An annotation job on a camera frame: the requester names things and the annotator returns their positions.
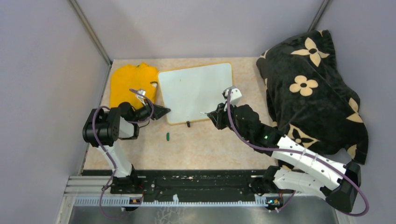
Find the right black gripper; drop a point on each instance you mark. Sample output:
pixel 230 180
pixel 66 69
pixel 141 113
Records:
pixel 218 120

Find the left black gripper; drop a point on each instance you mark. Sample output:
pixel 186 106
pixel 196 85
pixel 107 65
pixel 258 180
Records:
pixel 159 111

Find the whiteboard with yellow frame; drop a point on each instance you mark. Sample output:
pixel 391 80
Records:
pixel 191 90

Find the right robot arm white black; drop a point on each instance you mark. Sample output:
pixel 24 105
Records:
pixel 336 183

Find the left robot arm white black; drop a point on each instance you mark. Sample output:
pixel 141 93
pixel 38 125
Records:
pixel 106 127

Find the yellow folded sweatshirt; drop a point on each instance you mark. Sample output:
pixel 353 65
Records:
pixel 129 77

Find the black floral blanket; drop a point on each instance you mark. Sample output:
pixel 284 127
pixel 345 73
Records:
pixel 307 98

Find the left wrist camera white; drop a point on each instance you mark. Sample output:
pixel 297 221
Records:
pixel 140 95

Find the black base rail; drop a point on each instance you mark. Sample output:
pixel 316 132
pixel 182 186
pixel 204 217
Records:
pixel 198 186

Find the white slotted cable duct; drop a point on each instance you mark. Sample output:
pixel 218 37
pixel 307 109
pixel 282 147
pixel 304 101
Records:
pixel 127 201

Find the left metal corner post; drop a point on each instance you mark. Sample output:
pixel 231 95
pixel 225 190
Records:
pixel 89 30

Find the metal corner post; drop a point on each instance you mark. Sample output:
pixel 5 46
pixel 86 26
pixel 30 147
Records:
pixel 89 30
pixel 319 14

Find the right metal corner post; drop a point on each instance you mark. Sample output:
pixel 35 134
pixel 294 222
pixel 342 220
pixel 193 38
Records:
pixel 319 14

